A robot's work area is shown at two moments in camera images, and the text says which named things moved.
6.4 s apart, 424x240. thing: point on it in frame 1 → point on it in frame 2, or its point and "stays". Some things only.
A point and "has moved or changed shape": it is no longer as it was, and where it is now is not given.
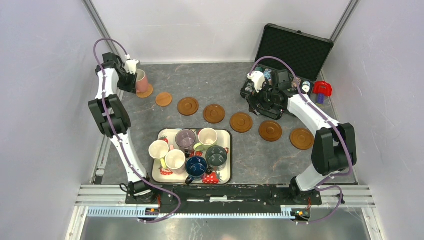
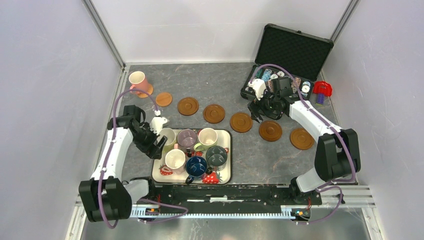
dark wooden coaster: x=241 y=122 stays
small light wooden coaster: x=163 y=99 stays
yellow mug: x=159 y=149 has moved or changed shape
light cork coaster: x=146 y=94 stays
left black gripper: x=131 y=87 → x=153 y=151
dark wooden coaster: x=188 y=106 stays
